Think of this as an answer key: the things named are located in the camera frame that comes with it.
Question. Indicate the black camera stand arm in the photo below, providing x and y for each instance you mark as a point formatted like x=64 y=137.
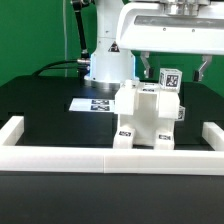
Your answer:
x=77 y=7

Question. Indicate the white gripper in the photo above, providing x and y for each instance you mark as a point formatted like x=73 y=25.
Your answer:
x=148 y=26

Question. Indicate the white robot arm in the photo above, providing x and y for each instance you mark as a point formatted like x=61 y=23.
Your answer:
x=110 y=64

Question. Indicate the white U-shaped fence frame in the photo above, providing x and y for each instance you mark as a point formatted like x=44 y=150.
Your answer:
x=93 y=160

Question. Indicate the white chair seat piece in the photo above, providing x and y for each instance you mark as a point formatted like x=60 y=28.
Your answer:
x=145 y=126

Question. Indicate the white chair back piece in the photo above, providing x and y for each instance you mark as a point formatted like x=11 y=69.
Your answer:
x=135 y=96

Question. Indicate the white marker sheet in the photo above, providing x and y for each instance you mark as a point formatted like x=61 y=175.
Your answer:
x=92 y=105

